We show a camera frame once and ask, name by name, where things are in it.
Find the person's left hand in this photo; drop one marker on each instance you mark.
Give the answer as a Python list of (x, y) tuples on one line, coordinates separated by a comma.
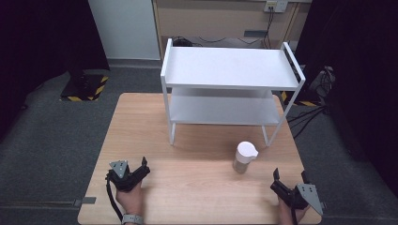
[(131, 200)]

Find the grey wall plate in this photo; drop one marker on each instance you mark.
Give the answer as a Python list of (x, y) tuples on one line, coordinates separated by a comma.
[(255, 33)]

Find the person's right hand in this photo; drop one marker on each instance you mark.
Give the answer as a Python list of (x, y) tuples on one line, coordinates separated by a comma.
[(285, 214)]

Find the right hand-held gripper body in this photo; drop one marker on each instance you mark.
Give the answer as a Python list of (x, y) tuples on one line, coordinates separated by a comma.
[(300, 197)]

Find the white wall socket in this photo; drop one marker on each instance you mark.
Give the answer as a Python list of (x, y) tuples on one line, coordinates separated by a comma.
[(276, 5)]

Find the yellow black striped floor tape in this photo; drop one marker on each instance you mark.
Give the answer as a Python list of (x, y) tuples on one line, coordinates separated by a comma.
[(300, 100)]

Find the white two-tier metal shelf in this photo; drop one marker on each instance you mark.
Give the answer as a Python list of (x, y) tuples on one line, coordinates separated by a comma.
[(230, 67)]

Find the grey tape strip on floor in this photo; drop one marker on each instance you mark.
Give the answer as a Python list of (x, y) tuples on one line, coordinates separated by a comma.
[(85, 201)]

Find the black curtain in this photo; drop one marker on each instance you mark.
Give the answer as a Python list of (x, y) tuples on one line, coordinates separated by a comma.
[(37, 40), (359, 78)]

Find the black stand base striped tape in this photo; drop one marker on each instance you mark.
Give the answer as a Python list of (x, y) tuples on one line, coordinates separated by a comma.
[(84, 87)]

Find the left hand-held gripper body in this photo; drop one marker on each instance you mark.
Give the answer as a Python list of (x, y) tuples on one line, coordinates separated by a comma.
[(125, 179)]

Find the white wall panel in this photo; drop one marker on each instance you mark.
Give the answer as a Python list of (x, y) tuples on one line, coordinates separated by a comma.
[(125, 28)]

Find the grey wristwatch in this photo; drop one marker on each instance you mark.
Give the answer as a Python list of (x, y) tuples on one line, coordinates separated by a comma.
[(133, 219)]

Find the glass jar with white lid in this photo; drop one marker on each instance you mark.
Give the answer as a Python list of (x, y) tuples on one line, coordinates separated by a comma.
[(244, 156)]

